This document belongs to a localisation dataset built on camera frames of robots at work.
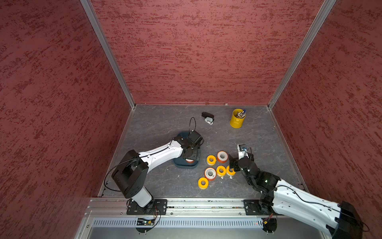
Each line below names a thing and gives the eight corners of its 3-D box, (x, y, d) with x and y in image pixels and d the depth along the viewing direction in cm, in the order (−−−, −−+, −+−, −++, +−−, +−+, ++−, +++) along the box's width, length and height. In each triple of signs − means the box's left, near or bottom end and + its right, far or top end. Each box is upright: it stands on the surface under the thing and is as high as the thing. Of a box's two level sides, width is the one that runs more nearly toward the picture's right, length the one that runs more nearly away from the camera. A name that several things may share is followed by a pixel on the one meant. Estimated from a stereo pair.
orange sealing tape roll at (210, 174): (205, 180, 84) (205, 179, 83) (204, 168, 89) (205, 167, 87) (216, 181, 84) (216, 179, 83) (215, 168, 89) (215, 167, 87)
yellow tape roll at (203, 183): (198, 189, 82) (198, 188, 80) (198, 178, 86) (198, 177, 84) (208, 189, 82) (209, 188, 80) (208, 178, 86) (208, 177, 84)
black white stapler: (209, 126, 111) (209, 122, 107) (200, 116, 117) (200, 112, 113) (216, 122, 113) (216, 118, 110) (207, 113, 119) (207, 109, 116)
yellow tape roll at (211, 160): (206, 165, 91) (207, 164, 89) (206, 156, 94) (206, 155, 93) (216, 165, 91) (216, 164, 89) (215, 156, 94) (215, 155, 93)
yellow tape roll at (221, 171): (216, 176, 86) (217, 175, 84) (215, 166, 90) (216, 165, 88) (226, 176, 86) (226, 175, 84) (224, 166, 90) (225, 165, 88)
